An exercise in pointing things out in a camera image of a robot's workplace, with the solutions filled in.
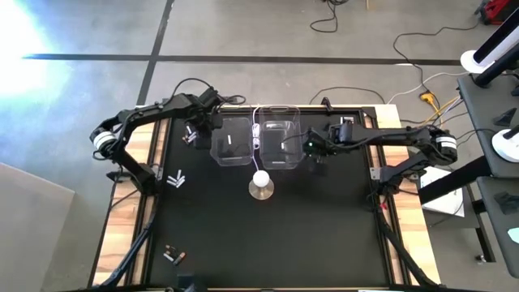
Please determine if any black table mat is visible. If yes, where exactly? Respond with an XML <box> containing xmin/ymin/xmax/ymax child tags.
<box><xmin>148</xmin><ymin>112</ymin><xmax>392</xmax><ymax>289</ymax></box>

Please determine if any brass lamp base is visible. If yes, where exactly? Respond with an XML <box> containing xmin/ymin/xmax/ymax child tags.
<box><xmin>247</xmin><ymin>180</ymin><xmax>275</xmax><ymax>201</ymax></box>

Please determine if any clear plastic bin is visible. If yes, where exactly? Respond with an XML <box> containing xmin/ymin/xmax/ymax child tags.
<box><xmin>209</xmin><ymin>116</ymin><xmax>254</xmax><ymax>167</ymax></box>
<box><xmin>257</xmin><ymin>105</ymin><xmax>304</xmax><ymax>170</ymax></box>

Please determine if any long black floor cable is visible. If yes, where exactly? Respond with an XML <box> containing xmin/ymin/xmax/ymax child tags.
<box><xmin>392</xmin><ymin>24</ymin><xmax>483</xmax><ymax>95</ymax></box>

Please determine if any white floor cable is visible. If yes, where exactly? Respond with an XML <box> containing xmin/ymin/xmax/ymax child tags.
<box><xmin>387</xmin><ymin>71</ymin><xmax>471</xmax><ymax>105</ymax></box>

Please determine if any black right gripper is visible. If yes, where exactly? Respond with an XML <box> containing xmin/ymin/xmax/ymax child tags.
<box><xmin>302</xmin><ymin>126</ymin><xmax>341</xmax><ymax>165</ymax></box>

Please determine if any white round base stand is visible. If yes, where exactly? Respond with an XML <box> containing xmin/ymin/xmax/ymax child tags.
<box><xmin>460</xmin><ymin>18</ymin><xmax>519</xmax><ymax>75</ymax></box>
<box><xmin>491</xmin><ymin>123</ymin><xmax>519</xmax><ymax>163</ymax></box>

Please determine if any white box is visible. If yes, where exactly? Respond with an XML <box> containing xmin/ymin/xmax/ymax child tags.
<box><xmin>419</xmin><ymin>165</ymin><xmax>465</xmax><ymax>218</ymax></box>

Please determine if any black side table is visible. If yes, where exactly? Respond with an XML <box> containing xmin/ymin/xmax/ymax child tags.
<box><xmin>476</xmin><ymin>176</ymin><xmax>519</xmax><ymax>281</ymax></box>
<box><xmin>457</xmin><ymin>72</ymin><xmax>519</xmax><ymax>179</ymax></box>

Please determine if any yellow floor cable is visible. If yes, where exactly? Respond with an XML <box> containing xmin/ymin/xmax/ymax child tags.
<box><xmin>405</xmin><ymin>97</ymin><xmax>461</xmax><ymax>135</ymax></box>

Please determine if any grey board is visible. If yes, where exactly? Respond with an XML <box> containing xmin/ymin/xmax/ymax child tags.
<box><xmin>0</xmin><ymin>161</ymin><xmax>76</xmax><ymax>292</ymax></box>

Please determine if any white light bulb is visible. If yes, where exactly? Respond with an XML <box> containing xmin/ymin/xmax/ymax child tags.
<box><xmin>251</xmin><ymin>170</ymin><xmax>272</xmax><ymax>189</ymax></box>

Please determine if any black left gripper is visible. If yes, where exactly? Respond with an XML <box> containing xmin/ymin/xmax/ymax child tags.
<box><xmin>187</xmin><ymin>103</ymin><xmax>223</xmax><ymax>149</ymax></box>

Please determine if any white lamp cable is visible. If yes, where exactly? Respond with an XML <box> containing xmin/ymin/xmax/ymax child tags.
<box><xmin>251</xmin><ymin>105</ymin><xmax>264</xmax><ymax>174</ymax></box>

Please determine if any red tool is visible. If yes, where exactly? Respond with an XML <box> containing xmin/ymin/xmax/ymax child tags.
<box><xmin>477</xmin><ymin>0</ymin><xmax>515</xmax><ymax>26</ymax></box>

